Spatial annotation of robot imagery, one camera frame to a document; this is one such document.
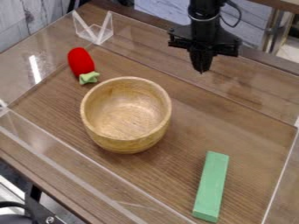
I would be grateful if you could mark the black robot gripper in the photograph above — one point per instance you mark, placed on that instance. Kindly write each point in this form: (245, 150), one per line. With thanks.
(205, 35)

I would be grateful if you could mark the green foam block stick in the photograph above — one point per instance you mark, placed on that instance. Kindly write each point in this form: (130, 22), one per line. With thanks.
(210, 192)

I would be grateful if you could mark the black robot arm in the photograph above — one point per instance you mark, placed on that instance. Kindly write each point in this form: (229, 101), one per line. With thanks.
(206, 10)

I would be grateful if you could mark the brown wooden bowl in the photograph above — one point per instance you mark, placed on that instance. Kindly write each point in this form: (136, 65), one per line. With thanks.
(126, 112)

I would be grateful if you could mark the wooden chair in background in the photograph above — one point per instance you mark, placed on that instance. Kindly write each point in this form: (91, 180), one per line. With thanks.
(282, 16)

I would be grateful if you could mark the red plush strawberry toy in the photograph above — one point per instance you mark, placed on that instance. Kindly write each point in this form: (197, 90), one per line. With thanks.
(82, 66)

